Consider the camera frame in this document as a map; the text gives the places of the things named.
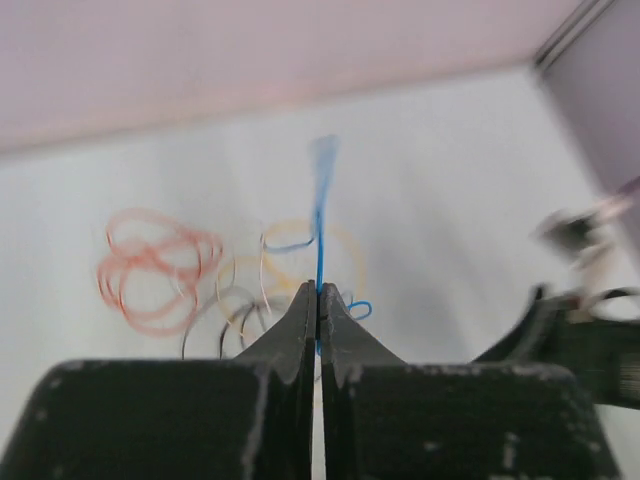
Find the aluminium corner post right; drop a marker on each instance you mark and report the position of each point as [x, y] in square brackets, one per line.
[580, 20]

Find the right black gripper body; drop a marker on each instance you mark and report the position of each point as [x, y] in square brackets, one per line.
[568, 330]

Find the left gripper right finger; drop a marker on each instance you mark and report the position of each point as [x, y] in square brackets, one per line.
[512, 418]

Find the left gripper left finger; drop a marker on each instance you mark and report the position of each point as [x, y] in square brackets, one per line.
[249, 417]

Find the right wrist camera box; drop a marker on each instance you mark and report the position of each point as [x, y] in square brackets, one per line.
[582, 240]

